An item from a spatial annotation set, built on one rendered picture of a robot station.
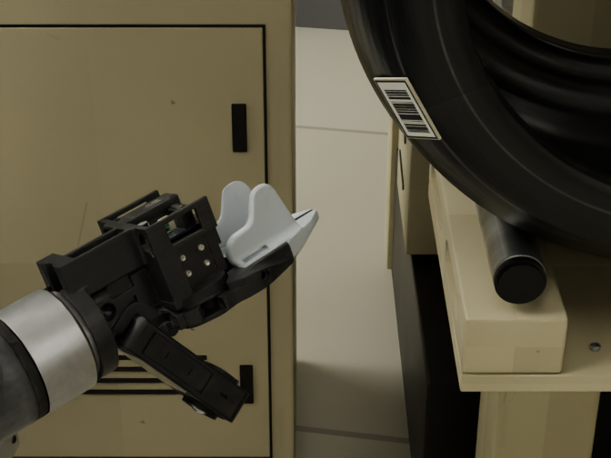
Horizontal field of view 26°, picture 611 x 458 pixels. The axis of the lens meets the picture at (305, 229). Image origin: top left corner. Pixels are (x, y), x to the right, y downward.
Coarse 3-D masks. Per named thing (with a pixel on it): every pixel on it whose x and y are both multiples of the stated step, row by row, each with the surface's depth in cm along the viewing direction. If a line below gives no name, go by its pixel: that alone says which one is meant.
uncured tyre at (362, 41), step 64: (384, 0) 99; (448, 0) 97; (384, 64) 103; (448, 64) 100; (512, 64) 131; (576, 64) 131; (448, 128) 103; (512, 128) 102; (576, 128) 131; (512, 192) 106; (576, 192) 105
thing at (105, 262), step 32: (128, 224) 90; (160, 224) 88; (192, 224) 90; (64, 256) 88; (96, 256) 87; (128, 256) 89; (160, 256) 88; (192, 256) 91; (64, 288) 87; (96, 288) 87; (128, 288) 90; (160, 288) 90; (192, 288) 91; (224, 288) 91; (96, 320) 86; (128, 320) 89; (160, 320) 91; (192, 320) 90
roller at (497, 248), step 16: (480, 208) 121; (480, 224) 120; (496, 224) 116; (496, 240) 114; (512, 240) 113; (528, 240) 113; (496, 256) 112; (512, 256) 111; (528, 256) 111; (496, 272) 111; (512, 272) 111; (528, 272) 111; (544, 272) 111; (496, 288) 112; (512, 288) 111; (528, 288) 111; (544, 288) 112
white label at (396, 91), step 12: (384, 84) 104; (396, 84) 103; (408, 84) 102; (384, 96) 105; (396, 96) 104; (408, 96) 103; (396, 108) 105; (408, 108) 104; (420, 108) 103; (408, 120) 105; (420, 120) 104; (408, 132) 106; (420, 132) 105; (432, 132) 104
